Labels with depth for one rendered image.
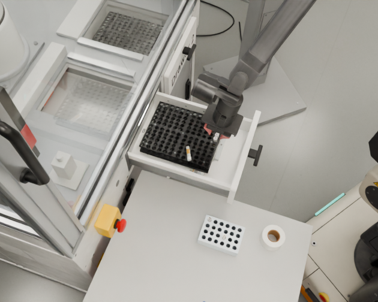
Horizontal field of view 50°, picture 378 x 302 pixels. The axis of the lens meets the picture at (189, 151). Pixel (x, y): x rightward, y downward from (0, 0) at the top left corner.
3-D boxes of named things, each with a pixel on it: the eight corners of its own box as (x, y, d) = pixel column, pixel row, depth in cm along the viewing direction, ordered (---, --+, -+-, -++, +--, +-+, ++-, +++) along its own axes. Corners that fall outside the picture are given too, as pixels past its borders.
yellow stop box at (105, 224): (124, 217, 118) (120, 208, 112) (114, 239, 115) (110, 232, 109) (108, 211, 119) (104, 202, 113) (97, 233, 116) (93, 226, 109)
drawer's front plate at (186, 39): (195, 38, 155) (197, 16, 145) (169, 96, 142) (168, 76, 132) (191, 37, 155) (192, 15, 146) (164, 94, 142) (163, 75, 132)
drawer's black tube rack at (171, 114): (223, 131, 133) (225, 120, 128) (207, 177, 125) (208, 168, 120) (160, 112, 137) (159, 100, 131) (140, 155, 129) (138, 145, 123)
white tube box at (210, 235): (243, 231, 125) (245, 227, 122) (236, 256, 122) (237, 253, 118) (205, 218, 127) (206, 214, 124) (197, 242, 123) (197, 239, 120)
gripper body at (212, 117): (208, 105, 112) (213, 90, 106) (242, 119, 112) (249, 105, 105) (200, 123, 109) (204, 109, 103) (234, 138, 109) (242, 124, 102)
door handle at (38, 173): (57, 180, 67) (17, 118, 51) (49, 194, 66) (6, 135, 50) (30, 171, 68) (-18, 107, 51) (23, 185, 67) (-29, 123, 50)
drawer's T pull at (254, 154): (262, 147, 124) (263, 144, 123) (256, 167, 120) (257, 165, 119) (251, 143, 124) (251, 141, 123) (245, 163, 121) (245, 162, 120)
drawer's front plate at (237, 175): (255, 129, 136) (261, 110, 127) (231, 205, 123) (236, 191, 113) (250, 127, 137) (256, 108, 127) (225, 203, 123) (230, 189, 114)
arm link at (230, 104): (239, 108, 97) (248, 91, 100) (213, 95, 98) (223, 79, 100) (232, 122, 104) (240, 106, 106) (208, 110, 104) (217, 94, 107)
